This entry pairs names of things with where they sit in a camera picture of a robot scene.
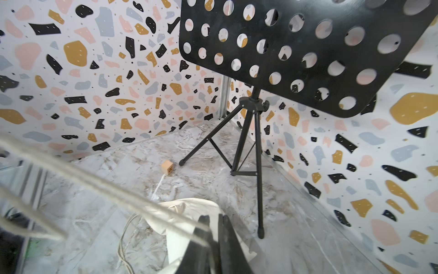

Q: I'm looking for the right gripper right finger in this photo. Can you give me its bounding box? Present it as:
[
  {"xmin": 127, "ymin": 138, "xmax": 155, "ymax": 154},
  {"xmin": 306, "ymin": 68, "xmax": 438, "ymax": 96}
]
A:
[{"xmin": 218, "ymin": 214, "xmax": 253, "ymax": 274}]

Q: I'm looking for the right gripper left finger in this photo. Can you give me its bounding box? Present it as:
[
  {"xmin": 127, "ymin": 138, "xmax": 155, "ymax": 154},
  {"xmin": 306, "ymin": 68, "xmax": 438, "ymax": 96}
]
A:
[{"xmin": 175, "ymin": 227, "xmax": 217, "ymax": 274}]

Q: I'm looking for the cream soil bag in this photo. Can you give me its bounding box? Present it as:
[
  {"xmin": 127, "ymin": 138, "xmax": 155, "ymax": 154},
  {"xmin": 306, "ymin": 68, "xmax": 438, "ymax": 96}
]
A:
[{"xmin": 128, "ymin": 198, "xmax": 257, "ymax": 274}]

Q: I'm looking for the small wooden cube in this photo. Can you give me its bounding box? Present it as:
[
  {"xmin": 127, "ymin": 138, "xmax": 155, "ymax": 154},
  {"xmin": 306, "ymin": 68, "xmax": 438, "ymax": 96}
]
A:
[{"xmin": 161, "ymin": 160, "xmax": 174, "ymax": 175}]

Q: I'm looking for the black perforated music stand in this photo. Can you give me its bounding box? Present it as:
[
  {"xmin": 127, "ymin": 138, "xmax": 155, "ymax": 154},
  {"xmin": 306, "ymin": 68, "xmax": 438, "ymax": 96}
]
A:
[{"xmin": 179, "ymin": 1, "xmax": 438, "ymax": 246}]

